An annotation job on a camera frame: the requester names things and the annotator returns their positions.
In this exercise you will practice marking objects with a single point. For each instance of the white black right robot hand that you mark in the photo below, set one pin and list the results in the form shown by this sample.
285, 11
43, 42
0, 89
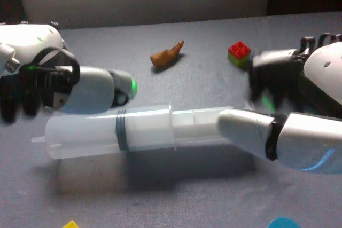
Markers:
307, 137

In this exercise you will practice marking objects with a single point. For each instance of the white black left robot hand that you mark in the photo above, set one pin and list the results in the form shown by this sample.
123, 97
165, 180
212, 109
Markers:
88, 89

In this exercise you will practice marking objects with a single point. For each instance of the large translucent plastic syringe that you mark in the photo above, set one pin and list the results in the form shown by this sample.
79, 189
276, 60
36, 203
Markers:
144, 129

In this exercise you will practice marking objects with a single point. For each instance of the brown toy croissant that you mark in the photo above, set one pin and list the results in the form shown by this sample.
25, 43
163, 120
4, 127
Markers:
165, 55

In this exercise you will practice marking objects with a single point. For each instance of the blue round disc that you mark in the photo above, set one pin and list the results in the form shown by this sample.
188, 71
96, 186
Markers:
283, 224

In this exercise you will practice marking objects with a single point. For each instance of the red and green toy block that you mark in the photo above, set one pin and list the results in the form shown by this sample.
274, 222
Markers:
239, 51

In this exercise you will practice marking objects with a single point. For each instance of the grey table cloth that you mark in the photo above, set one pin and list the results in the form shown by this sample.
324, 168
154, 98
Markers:
160, 198

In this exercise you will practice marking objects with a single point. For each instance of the yellow toy piece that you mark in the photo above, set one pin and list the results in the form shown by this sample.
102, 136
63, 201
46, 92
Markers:
71, 224

